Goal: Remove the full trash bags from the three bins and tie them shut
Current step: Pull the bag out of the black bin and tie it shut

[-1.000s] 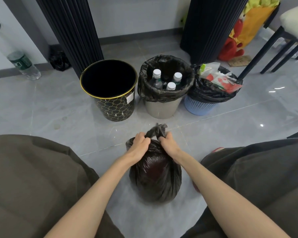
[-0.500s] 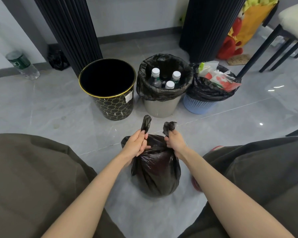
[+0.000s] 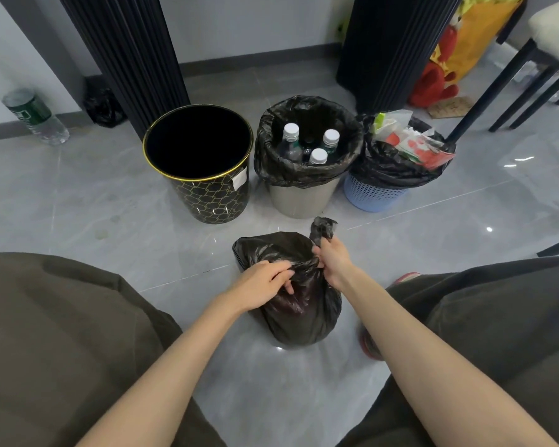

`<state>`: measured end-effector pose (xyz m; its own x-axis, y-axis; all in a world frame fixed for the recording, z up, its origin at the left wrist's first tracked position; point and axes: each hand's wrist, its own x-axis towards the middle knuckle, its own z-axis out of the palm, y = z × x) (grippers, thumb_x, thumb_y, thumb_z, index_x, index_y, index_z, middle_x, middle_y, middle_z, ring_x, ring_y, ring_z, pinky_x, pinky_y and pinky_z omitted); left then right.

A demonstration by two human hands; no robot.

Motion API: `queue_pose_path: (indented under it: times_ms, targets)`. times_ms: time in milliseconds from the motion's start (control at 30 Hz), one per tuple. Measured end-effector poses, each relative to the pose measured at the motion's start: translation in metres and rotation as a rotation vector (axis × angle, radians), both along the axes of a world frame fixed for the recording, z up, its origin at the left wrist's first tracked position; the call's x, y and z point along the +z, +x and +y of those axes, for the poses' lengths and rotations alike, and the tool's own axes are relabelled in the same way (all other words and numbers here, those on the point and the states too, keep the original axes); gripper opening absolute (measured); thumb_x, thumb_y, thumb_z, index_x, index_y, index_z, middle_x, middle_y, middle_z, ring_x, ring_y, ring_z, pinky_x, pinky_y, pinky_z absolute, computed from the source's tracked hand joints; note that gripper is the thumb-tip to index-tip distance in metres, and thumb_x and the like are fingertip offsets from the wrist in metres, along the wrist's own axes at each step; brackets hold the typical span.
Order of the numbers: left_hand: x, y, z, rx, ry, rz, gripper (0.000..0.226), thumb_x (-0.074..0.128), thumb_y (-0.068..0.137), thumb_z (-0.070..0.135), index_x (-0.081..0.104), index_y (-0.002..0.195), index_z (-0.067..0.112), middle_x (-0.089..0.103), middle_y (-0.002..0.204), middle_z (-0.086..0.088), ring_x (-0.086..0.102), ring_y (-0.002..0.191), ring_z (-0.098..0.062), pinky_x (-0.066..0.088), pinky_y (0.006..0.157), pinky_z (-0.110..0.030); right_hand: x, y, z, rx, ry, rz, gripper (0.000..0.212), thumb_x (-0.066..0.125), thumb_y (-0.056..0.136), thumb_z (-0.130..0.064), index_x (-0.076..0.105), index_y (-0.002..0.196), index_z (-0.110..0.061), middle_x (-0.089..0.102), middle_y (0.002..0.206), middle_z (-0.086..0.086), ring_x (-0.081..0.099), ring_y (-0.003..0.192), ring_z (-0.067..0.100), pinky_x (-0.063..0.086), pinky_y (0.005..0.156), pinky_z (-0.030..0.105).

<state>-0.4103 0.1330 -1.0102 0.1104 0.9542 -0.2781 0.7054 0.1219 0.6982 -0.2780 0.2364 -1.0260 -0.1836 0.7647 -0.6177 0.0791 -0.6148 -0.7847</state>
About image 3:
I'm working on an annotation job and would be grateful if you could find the yellow plush toy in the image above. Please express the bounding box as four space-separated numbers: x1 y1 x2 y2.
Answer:
440 0 527 84

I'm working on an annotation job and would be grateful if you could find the person's right hand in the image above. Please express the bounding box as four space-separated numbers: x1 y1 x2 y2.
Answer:
312 235 357 294

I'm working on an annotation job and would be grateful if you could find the cream cushioned chair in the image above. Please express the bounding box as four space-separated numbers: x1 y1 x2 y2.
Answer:
446 0 559 258

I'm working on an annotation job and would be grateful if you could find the person's left hand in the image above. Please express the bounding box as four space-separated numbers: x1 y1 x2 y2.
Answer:
223 259 296 315

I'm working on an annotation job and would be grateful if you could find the person's left leg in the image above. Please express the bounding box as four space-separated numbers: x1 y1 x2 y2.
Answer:
0 252 227 447

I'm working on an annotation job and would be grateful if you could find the black garbage bag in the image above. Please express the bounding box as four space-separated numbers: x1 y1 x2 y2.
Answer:
253 95 365 189
349 114 457 191
232 216 343 348

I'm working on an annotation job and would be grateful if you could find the person's left forearm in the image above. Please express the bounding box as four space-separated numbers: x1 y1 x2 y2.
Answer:
76 292 250 447

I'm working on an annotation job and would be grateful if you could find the person's right leg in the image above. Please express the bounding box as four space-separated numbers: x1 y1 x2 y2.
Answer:
337 255 559 447

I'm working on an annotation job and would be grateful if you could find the large clear water bottle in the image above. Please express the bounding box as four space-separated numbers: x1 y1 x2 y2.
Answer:
0 31 71 147

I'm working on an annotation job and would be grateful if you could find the red plush toy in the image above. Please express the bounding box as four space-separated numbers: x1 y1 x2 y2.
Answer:
409 25 461 109

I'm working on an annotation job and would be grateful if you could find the person's leg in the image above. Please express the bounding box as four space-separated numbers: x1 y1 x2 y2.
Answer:
0 252 227 447
337 255 559 447

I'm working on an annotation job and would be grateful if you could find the red white snack wrapper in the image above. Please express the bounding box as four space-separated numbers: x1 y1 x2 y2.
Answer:
386 127 457 171

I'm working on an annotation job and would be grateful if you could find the black bin with gold rim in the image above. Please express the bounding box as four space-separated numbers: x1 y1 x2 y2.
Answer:
142 103 255 225

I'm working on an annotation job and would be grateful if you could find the small crumpled black bag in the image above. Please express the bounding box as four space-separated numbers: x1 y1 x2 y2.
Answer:
83 76 127 129

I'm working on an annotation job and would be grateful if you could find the person's right pink shoe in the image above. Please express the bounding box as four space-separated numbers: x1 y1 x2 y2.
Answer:
357 272 422 361

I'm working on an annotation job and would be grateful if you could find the white green plastic packaging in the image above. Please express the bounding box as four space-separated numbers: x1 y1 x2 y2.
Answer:
372 109 413 138

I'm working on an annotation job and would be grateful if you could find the beige plastic bin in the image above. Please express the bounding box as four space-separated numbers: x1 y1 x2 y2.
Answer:
268 176 341 220

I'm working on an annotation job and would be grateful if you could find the blue mesh plastic bin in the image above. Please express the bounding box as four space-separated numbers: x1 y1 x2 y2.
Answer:
343 173 409 214

